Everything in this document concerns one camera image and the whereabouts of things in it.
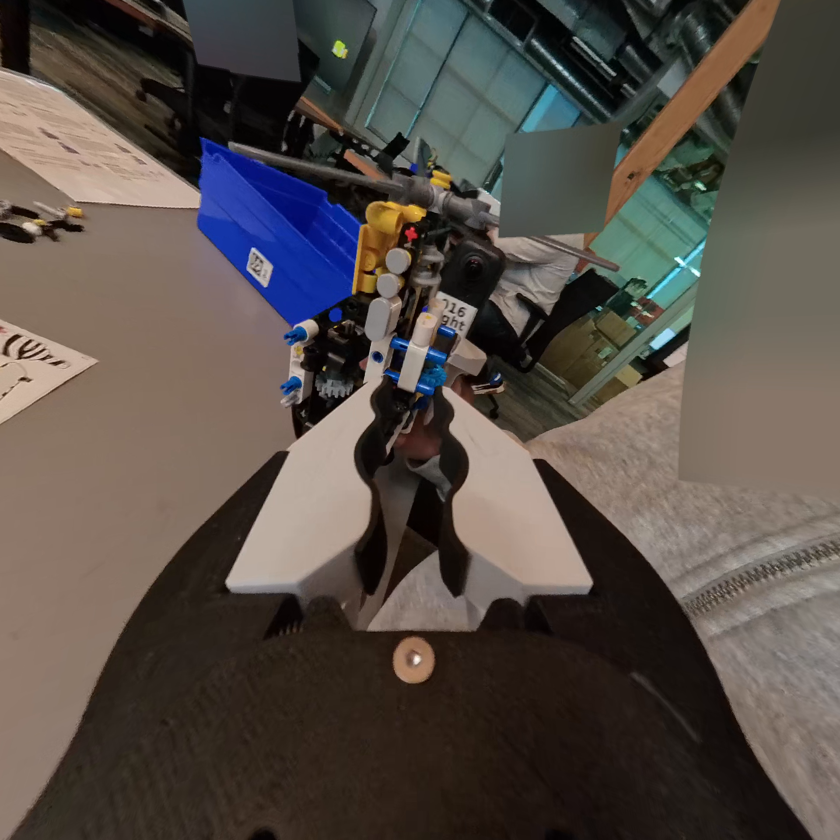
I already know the lego helicopter model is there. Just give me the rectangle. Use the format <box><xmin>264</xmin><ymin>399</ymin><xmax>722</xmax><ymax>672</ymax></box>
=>
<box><xmin>228</xmin><ymin>136</ymin><xmax>621</xmax><ymax>627</ymax></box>

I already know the stack of cardboard boxes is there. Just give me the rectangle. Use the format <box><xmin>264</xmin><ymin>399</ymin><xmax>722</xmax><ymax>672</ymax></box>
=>
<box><xmin>545</xmin><ymin>308</ymin><xmax>641</xmax><ymax>401</ymax></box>

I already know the black monitor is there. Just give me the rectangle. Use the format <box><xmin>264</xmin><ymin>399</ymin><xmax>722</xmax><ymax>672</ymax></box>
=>
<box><xmin>298</xmin><ymin>0</ymin><xmax>378</xmax><ymax>96</ymax></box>

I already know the pile of black yellow lego pieces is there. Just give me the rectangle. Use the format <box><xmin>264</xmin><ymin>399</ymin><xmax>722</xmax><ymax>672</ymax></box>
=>
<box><xmin>0</xmin><ymin>200</ymin><xmax>86</xmax><ymax>245</ymax></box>

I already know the black office chair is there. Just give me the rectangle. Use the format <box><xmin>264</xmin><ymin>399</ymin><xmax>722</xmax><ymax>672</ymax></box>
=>
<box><xmin>525</xmin><ymin>269</ymin><xmax>647</xmax><ymax>375</ymax></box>

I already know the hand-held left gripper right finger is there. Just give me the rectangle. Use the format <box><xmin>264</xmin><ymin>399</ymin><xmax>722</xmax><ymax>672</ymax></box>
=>
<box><xmin>430</xmin><ymin>387</ymin><xmax>595</xmax><ymax>626</ymax></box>

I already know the person's right hand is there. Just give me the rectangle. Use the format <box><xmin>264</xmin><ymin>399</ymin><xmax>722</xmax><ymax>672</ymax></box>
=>
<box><xmin>395</xmin><ymin>430</ymin><xmax>448</xmax><ymax>468</ymax></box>

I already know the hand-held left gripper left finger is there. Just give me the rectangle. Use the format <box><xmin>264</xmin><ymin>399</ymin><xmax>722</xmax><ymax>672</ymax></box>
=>
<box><xmin>225</xmin><ymin>381</ymin><xmax>406</xmax><ymax>626</ymax></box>

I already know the printed white paper sheet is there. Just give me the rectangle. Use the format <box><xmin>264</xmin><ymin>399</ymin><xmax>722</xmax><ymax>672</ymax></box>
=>
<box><xmin>0</xmin><ymin>69</ymin><xmax>201</xmax><ymax>210</ymax></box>

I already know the zebra striped sticker sheet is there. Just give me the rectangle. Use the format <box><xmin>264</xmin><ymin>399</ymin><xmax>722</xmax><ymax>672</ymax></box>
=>
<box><xmin>0</xmin><ymin>319</ymin><xmax>99</xmax><ymax>426</ymax></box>

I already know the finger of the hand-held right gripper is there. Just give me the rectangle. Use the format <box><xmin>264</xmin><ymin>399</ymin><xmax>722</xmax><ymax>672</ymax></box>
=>
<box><xmin>441</xmin><ymin>340</ymin><xmax>490</xmax><ymax>395</ymax></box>

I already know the grey zip hoodie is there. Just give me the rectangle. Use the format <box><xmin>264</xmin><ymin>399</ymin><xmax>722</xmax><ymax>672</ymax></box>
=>
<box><xmin>525</xmin><ymin>374</ymin><xmax>840</xmax><ymax>840</ymax></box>

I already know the person's right forearm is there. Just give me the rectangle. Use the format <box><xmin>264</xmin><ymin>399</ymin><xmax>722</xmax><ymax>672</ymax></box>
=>
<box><xmin>406</xmin><ymin>458</ymin><xmax>454</xmax><ymax>503</ymax></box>

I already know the blue plastic bin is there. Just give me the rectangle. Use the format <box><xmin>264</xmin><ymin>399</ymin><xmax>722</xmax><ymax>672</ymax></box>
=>
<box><xmin>197</xmin><ymin>138</ymin><xmax>365</xmax><ymax>329</ymax></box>

